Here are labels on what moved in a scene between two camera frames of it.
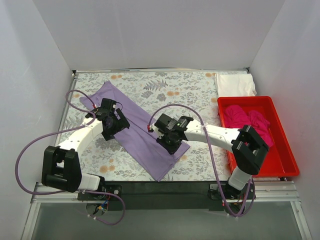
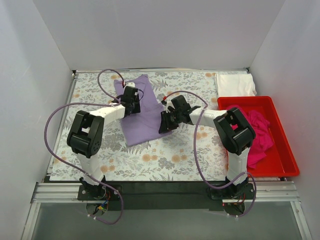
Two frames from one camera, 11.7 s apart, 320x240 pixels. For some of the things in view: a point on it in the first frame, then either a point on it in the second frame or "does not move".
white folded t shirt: [235, 84] does not move
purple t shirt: [141, 145] to [141, 127]
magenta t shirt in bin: [235, 117] does not move
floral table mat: [192, 94] does not move
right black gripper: [167, 145] to [166, 121]
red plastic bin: [279, 160] does not move
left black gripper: [122, 120] to [135, 100]
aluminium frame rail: [274, 192] does not move
